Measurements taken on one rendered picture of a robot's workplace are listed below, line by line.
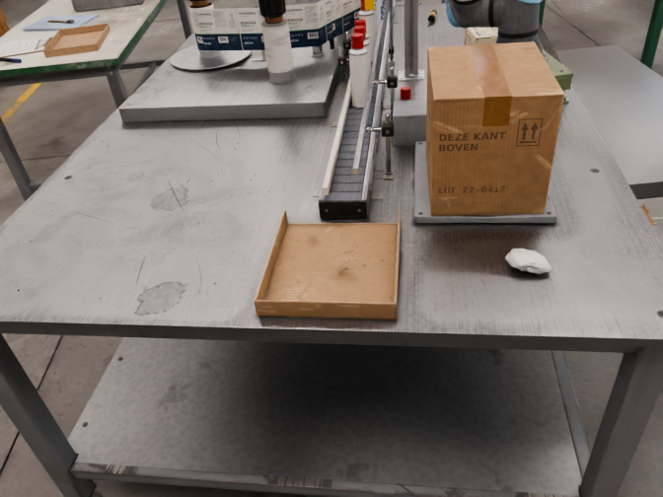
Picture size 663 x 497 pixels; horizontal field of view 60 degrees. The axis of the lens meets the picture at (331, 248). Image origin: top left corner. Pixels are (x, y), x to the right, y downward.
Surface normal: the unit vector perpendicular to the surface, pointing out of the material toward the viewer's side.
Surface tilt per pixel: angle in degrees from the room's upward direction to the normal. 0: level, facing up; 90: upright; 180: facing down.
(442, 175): 90
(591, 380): 0
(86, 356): 0
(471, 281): 0
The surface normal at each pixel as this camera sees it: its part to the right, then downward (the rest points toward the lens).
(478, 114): -0.10, 0.61
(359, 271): -0.08, -0.79
